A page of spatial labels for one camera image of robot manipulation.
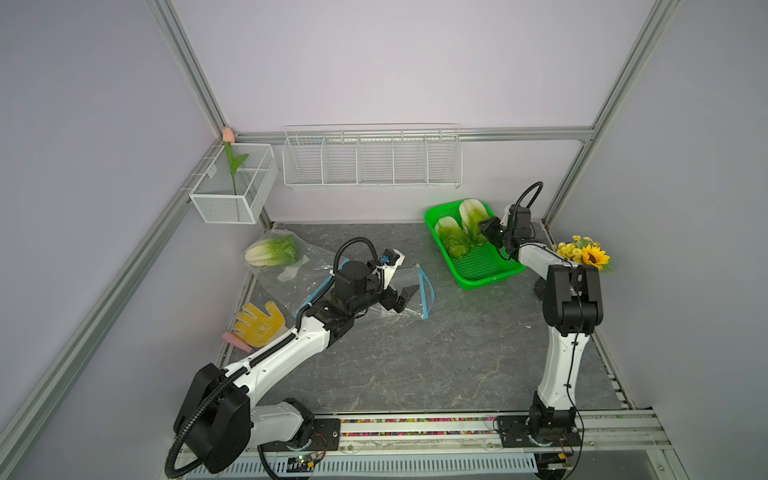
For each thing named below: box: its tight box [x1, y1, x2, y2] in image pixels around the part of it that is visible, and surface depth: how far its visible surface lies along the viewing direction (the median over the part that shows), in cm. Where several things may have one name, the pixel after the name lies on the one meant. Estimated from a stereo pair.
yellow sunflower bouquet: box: [553, 235, 614, 273], surface depth 82 cm
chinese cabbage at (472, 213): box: [458, 198, 491, 244], surface depth 110 cm
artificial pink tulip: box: [222, 128, 249, 195], surface depth 91 cm
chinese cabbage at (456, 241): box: [435, 216, 475, 259], surface depth 108 cm
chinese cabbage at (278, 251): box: [244, 235, 301, 267], surface depth 105 cm
